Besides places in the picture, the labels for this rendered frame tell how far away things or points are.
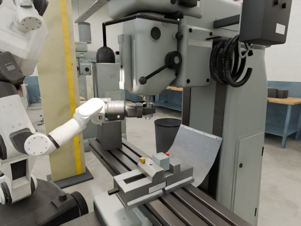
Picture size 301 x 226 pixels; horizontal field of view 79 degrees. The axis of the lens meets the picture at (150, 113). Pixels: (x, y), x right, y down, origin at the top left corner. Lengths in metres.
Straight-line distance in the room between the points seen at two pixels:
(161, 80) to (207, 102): 0.39
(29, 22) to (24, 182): 0.94
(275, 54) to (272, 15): 4.27
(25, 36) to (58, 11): 1.66
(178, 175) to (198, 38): 0.60
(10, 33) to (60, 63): 1.59
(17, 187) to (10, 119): 0.72
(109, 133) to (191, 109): 0.54
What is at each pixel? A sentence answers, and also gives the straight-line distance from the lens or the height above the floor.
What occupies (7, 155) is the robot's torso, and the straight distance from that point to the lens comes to 1.24.
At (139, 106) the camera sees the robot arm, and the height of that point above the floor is 1.26.
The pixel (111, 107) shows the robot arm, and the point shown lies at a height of 1.26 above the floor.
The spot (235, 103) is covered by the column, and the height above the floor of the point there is 1.25.
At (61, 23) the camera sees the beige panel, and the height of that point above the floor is 1.94.
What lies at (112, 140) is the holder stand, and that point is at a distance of 1.22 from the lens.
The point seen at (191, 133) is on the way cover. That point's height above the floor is 1.04.
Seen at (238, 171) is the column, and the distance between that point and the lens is 1.18.
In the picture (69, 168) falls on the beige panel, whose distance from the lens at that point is 2.74.
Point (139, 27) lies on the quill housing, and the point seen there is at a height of 1.57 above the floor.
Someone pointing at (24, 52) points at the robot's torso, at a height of 1.48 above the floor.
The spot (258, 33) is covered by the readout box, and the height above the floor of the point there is 1.53.
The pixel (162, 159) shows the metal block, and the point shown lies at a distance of 0.80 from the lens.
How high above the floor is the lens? 1.41
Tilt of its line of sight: 13 degrees down
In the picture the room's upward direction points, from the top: straight up
